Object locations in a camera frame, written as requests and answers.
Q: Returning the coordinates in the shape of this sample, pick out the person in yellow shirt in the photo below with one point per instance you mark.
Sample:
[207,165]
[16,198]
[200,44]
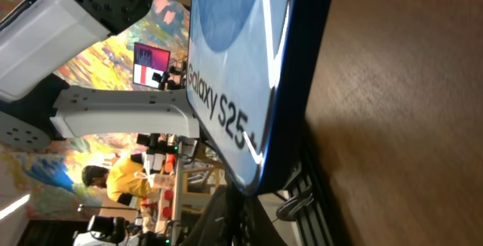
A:
[127,182]

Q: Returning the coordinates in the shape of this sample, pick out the blue Galaxy smartphone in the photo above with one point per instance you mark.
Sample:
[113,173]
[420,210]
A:
[250,69]

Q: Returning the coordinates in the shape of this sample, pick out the computer monitor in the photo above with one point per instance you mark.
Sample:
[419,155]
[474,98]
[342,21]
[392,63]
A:
[149,61]

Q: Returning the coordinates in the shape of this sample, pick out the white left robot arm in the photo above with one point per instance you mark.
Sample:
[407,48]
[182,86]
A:
[37,107]

